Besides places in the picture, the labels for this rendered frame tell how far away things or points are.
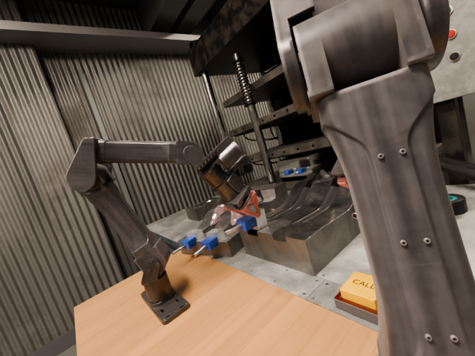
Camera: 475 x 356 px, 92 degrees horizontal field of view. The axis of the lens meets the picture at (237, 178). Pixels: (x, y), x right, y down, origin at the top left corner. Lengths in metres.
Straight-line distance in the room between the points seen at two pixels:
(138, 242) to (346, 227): 0.53
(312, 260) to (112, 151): 0.53
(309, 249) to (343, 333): 0.17
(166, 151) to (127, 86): 2.14
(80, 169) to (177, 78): 2.40
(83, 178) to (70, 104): 1.94
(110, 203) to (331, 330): 0.53
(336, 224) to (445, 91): 0.79
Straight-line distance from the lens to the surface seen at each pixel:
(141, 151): 0.59
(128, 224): 0.63
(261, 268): 0.67
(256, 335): 0.50
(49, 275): 2.47
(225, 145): 0.58
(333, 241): 0.64
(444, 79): 1.25
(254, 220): 0.66
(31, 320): 2.57
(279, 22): 0.20
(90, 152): 0.61
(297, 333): 0.48
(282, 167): 1.62
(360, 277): 0.51
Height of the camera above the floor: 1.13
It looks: 7 degrees down
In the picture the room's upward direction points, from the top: 17 degrees counter-clockwise
